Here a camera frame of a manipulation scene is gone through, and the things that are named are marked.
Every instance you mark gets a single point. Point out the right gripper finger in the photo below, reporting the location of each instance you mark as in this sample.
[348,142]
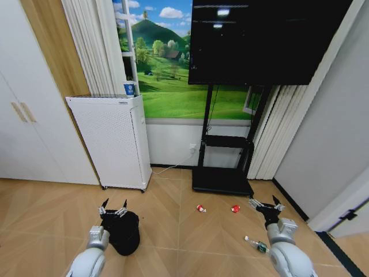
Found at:
[279,206]
[255,204]

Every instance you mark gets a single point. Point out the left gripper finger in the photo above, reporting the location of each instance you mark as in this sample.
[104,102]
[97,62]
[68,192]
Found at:
[122,211]
[102,210]

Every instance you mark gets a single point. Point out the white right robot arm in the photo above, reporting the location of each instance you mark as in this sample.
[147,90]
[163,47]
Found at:
[288,254]

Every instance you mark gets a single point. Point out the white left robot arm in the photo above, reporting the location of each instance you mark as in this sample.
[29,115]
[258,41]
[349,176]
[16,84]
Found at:
[88,259]

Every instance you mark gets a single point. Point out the black trash bin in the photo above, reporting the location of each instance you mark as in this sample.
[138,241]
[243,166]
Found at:
[127,233]

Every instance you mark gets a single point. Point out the clear plastic bottle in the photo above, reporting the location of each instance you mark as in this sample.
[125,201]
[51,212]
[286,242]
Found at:
[256,244]

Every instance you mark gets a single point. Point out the black television stand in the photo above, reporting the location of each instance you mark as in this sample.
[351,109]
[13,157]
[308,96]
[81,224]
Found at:
[222,179]

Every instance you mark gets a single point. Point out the red white crumpled wrapper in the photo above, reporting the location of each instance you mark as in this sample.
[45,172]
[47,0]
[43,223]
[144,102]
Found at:
[201,208]

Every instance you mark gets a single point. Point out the white air purifier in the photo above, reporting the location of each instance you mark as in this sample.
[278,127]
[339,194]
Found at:
[112,141]

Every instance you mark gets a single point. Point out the white door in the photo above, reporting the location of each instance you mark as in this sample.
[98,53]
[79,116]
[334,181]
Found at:
[348,202]

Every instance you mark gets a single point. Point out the white pleated curtain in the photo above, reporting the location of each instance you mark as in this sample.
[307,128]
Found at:
[274,130]
[92,46]

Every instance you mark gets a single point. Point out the white wardrobe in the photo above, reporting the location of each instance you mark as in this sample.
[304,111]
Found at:
[26,138]

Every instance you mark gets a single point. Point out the blue white paper cup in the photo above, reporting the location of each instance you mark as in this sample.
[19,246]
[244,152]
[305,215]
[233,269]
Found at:
[129,89]

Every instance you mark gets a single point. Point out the green landscape poster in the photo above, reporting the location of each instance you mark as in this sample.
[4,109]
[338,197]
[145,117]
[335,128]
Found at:
[167,72]

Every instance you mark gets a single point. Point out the black television screen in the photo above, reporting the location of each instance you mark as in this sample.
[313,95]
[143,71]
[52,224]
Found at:
[259,40]

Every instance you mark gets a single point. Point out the white wall plug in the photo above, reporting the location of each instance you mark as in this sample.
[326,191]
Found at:
[192,149]

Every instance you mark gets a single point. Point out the white window frame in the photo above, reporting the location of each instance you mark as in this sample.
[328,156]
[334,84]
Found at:
[129,43]

